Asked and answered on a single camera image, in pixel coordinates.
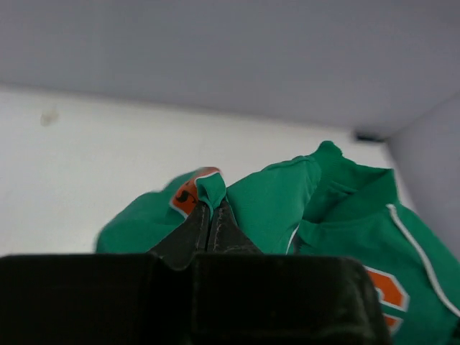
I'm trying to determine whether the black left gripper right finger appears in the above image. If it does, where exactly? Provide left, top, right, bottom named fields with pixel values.
left=207, top=200, right=262, bottom=254

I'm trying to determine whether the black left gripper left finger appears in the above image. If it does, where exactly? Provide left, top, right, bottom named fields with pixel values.
left=149, top=201, right=210, bottom=270

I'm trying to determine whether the green varsity jacket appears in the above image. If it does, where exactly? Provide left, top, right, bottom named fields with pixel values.
left=96, top=141, right=459, bottom=344

